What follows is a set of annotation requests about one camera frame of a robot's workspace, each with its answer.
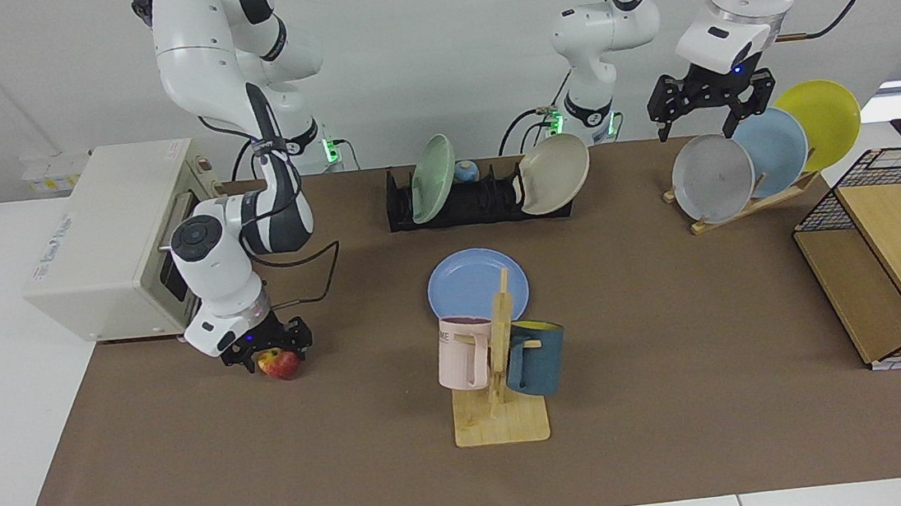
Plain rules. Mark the red yellow apple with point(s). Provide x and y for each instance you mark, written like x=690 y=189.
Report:
x=281 y=365

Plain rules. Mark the light blue plate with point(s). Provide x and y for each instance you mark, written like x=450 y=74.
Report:
x=775 y=147

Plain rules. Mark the grey plate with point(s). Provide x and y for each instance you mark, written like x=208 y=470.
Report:
x=712 y=178

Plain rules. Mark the wooden plate rack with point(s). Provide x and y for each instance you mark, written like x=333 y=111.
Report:
x=744 y=208

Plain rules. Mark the yellow plate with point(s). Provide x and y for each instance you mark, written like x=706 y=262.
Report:
x=826 y=118

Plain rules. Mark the beige plate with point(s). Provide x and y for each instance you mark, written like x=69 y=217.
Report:
x=555 y=175

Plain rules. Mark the black dish rack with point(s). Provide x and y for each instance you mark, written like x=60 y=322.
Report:
x=495 y=199

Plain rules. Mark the green plate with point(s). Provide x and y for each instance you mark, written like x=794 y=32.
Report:
x=431 y=180

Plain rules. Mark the brown table cloth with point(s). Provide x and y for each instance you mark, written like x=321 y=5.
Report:
x=355 y=460

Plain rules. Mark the pink cup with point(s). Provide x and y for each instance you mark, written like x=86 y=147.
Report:
x=461 y=359

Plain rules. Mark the pale toaster oven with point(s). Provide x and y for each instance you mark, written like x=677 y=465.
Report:
x=103 y=245

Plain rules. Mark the small blue round thing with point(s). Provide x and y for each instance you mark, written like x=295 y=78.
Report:
x=467 y=172

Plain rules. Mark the wooden cup stand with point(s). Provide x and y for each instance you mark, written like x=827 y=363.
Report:
x=500 y=422

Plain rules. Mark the dark blue cup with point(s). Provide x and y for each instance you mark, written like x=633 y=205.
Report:
x=543 y=360

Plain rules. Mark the white wall socket box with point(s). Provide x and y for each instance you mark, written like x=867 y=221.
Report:
x=54 y=174

